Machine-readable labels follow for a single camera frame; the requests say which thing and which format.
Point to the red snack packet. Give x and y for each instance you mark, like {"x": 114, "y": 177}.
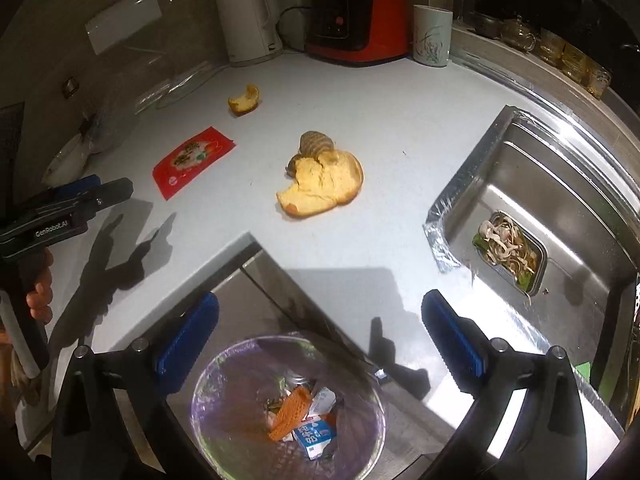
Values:
{"x": 192, "y": 160}

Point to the green pad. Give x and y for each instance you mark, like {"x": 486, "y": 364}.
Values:
{"x": 583, "y": 372}

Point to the glass teapot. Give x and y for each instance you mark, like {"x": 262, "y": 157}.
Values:
{"x": 517, "y": 34}

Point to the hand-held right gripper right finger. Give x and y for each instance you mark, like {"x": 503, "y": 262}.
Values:
{"x": 452, "y": 340}

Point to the small wall switch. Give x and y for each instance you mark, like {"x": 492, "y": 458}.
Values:
{"x": 71, "y": 87}

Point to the white plastic bag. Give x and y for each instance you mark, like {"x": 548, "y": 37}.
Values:
{"x": 324, "y": 401}

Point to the amber glass cup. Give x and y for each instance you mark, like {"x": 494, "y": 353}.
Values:
{"x": 574, "y": 62}
{"x": 598, "y": 80}
{"x": 550, "y": 47}

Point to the silver green beer can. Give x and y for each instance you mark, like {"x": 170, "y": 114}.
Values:
{"x": 294, "y": 377}

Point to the stainless steel sink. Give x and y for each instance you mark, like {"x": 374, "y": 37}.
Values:
{"x": 565, "y": 190}

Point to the large orange peel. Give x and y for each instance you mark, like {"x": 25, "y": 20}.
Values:
{"x": 320, "y": 185}

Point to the person's left hand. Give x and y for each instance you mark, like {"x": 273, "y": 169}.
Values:
{"x": 42, "y": 290}

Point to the green vegetable scraps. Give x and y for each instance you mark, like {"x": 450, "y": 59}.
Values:
{"x": 275, "y": 402}

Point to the pale ceramic utensil cup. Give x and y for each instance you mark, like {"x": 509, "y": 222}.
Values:
{"x": 431, "y": 37}

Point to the dark clay teapot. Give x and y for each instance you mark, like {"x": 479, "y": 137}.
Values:
{"x": 487, "y": 25}

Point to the small brown root piece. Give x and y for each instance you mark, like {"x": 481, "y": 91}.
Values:
{"x": 292, "y": 166}

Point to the sink strainer with scraps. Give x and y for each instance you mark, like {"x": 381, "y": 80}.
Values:
{"x": 507, "y": 255}

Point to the blue white milk carton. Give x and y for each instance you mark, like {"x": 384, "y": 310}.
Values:
{"x": 312, "y": 437}

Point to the bin with purple liner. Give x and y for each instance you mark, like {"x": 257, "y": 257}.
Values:
{"x": 240, "y": 425}

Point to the small orange peel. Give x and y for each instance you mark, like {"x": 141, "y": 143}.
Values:
{"x": 246, "y": 102}

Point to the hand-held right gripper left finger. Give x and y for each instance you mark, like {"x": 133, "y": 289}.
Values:
{"x": 187, "y": 340}

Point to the white wall socket cover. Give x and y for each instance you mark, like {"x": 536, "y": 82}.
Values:
{"x": 125, "y": 20}

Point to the brown taro root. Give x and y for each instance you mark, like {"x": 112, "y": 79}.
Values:
{"x": 315, "y": 142}

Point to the white electric kettle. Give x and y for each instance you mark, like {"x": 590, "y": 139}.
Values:
{"x": 245, "y": 20}

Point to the clear plastic film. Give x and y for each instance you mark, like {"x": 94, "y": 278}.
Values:
{"x": 175, "y": 85}

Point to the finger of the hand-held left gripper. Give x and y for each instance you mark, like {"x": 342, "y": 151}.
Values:
{"x": 107, "y": 197}
{"x": 75, "y": 186}

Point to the orange foam fruit net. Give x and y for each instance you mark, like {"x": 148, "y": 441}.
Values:
{"x": 290, "y": 410}

